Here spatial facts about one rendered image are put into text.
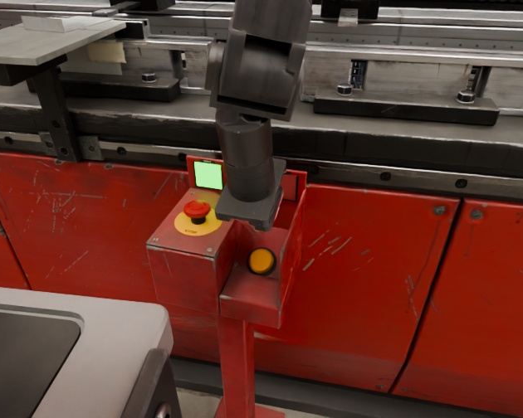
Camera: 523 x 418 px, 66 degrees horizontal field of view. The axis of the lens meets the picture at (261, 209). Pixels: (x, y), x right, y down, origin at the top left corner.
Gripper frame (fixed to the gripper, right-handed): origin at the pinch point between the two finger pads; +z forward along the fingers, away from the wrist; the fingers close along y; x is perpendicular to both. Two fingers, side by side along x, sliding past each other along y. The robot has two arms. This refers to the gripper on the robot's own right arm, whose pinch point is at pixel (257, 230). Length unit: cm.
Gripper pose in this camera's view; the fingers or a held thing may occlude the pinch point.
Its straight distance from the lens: 56.2
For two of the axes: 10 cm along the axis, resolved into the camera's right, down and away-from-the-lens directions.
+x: -9.6, -1.5, 2.2
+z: 0.7, 6.5, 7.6
